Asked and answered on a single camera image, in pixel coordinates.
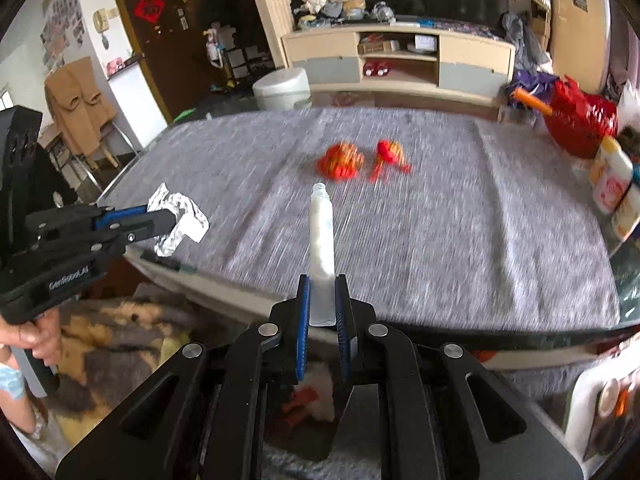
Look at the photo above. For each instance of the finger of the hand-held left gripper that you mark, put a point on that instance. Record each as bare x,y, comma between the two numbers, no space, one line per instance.
120,216
150,227

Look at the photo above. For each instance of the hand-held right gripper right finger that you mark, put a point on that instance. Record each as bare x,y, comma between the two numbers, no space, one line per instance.
342,330

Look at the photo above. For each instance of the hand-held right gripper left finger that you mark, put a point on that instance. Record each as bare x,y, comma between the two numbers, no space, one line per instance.
301,330

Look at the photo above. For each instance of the white wrapper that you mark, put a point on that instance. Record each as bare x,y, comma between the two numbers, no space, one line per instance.
185,215

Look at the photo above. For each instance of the clear plastic tube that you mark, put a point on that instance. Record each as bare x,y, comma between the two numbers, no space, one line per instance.
322,260

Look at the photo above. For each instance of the person's left hand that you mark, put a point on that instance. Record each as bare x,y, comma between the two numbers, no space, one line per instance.
42,340

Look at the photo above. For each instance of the wooden chair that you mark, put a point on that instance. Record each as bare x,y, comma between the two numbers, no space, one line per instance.
107,155

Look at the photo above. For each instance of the light blue cloth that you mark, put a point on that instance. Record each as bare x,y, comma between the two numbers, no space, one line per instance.
11,382

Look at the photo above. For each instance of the brown yellow plush blanket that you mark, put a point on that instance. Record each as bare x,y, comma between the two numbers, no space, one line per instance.
135,330

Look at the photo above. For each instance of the brown coat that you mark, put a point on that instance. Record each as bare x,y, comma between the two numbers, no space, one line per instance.
80,105

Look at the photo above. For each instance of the grey woven tablecloth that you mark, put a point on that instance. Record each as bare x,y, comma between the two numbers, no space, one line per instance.
450,235

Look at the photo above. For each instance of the brown wooden door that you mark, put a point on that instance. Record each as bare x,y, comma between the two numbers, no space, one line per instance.
165,60

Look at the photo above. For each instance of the red yellow candy wrapper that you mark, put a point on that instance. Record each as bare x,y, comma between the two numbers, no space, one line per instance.
342,160
390,155

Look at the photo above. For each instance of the kids scooter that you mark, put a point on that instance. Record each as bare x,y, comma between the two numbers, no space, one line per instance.
220,55

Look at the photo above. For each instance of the white rice cooker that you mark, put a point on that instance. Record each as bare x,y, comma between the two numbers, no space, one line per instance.
280,87

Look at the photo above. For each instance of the red diamond door decoration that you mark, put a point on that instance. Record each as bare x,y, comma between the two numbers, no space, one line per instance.
150,8

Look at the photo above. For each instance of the beige grey TV cabinet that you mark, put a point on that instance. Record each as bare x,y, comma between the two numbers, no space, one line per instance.
325,70

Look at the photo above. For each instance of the beige woven screen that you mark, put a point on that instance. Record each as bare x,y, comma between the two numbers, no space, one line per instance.
270,5

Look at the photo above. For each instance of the red bottle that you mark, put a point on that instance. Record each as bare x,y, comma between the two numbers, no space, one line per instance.
371,70
385,68

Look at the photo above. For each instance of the small cardboard box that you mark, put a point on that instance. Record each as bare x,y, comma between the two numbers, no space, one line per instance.
380,47

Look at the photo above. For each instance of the pile of clothes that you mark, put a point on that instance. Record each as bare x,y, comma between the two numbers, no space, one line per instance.
330,0

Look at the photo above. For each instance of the small white box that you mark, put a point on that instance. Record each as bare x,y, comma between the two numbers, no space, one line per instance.
425,42

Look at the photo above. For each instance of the purple cloth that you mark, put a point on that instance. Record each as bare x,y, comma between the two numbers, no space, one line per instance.
530,85

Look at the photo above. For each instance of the white yellow lotion bottle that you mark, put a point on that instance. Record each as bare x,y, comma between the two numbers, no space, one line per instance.
612,175
630,215

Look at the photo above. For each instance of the red plastic basket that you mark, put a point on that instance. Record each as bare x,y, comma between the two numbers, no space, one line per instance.
580,120

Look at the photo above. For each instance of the grey hanging cloth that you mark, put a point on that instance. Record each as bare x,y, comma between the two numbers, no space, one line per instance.
520,35

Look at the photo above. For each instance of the wall intercom phone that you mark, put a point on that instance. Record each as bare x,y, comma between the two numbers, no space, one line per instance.
102,25

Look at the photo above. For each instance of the wall photo collage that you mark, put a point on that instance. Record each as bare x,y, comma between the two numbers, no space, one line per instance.
60,25

